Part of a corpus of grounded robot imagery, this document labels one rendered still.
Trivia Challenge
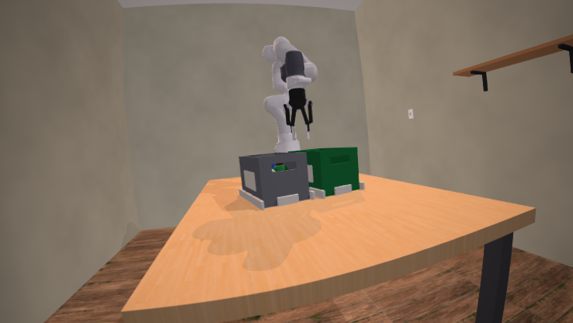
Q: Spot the green bottle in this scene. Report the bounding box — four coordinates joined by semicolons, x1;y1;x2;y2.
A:
273;163;289;172

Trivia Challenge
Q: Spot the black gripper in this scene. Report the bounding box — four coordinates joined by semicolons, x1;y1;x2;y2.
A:
283;88;313;141

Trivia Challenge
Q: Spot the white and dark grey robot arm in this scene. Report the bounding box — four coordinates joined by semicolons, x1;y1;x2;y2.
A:
262;36;318;152

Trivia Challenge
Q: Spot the green plastic crate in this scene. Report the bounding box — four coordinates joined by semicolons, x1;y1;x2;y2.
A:
288;147;359;197

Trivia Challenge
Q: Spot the grey divided bottle crate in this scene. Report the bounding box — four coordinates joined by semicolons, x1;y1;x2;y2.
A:
239;152;310;208

